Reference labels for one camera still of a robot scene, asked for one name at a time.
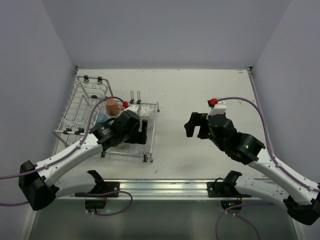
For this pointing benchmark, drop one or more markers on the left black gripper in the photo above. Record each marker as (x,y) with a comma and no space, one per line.
(143,131)

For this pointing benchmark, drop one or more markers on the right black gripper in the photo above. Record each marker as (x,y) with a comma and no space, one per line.
(199,125)

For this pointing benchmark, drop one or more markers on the white ceramic mug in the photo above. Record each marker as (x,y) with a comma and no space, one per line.
(146,113)

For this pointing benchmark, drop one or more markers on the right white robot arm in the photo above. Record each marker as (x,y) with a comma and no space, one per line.
(300,199)

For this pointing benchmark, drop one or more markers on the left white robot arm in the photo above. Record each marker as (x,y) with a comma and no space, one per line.
(43,182)

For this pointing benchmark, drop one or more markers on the pink ceramic mug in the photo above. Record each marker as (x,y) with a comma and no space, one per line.
(113,108)

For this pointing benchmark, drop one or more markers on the blue cup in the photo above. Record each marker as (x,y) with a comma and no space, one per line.
(101,118)

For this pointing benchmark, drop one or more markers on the right black control box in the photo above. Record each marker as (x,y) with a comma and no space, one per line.
(232,203)

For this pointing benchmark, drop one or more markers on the black control box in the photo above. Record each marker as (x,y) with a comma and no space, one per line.
(232,203)
(95,204)

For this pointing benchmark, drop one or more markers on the left black control box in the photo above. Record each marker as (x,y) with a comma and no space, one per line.
(95,204)

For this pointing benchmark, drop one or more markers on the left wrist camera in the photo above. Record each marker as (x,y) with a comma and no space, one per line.
(133,108)

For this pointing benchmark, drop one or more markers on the silver wire dish rack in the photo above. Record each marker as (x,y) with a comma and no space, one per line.
(79,112)

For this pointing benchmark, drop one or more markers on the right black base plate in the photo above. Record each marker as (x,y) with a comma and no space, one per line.
(219,189)

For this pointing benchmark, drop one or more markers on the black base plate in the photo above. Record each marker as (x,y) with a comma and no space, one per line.
(219,189)
(108,187)

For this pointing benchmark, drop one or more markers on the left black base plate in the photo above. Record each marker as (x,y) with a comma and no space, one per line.
(108,187)

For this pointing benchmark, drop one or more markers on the aluminium mounting rail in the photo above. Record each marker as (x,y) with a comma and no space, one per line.
(142,189)

